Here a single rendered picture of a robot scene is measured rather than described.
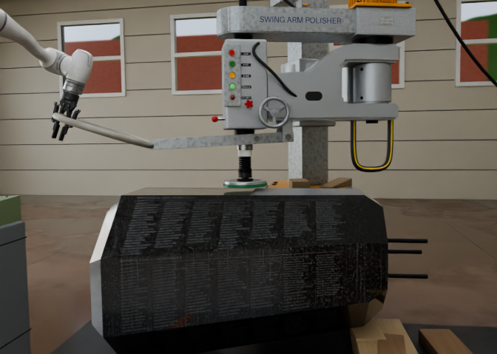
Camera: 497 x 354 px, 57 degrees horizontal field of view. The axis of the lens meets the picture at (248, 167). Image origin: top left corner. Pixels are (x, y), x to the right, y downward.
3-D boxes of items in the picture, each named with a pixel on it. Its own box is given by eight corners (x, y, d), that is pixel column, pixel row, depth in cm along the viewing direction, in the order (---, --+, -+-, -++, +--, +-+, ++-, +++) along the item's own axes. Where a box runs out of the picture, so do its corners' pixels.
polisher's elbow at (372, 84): (345, 105, 240) (345, 67, 239) (375, 106, 248) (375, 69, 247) (367, 102, 223) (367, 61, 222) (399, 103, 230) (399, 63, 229)
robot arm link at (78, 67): (91, 86, 225) (72, 80, 230) (100, 56, 225) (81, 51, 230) (75, 80, 215) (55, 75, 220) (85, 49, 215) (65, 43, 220)
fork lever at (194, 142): (287, 141, 241) (286, 131, 240) (295, 141, 221) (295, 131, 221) (152, 148, 232) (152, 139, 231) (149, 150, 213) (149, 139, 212)
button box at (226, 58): (240, 106, 216) (239, 45, 215) (241, 106, 214) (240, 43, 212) (223, 106, 215) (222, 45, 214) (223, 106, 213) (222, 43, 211)
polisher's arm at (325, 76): (381, 140, 248) (382, 48, 245) (401, 140, 225) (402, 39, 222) (246, 142, 238) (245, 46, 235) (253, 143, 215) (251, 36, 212)
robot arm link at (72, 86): (79, 82, 217) (75, 94, 217) (88, 86, 226) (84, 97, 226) (62, 77, 218) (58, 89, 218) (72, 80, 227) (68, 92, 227)
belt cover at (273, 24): (393, 52, 248) (393, 21, 247) (416, 43, 223) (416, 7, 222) (215, 49, 235) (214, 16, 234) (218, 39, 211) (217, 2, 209)
